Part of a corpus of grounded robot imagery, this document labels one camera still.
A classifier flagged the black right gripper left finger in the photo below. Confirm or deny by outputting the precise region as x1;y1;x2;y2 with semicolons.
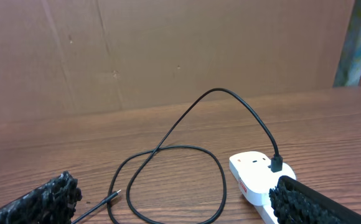
0;171;82;224

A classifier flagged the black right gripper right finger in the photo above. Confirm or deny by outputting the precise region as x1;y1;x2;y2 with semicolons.
269;175;361;224

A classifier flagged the black USB charging cable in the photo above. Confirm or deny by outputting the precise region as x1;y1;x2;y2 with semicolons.
71;87;284;224

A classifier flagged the white power strip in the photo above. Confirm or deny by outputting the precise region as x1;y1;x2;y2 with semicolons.
229;151;296;224

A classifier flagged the cardboard backdrop panel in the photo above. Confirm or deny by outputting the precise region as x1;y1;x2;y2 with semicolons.
0;1;358;123

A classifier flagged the colourful painted cloth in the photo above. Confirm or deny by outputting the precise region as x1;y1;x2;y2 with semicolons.
333;0;361;87

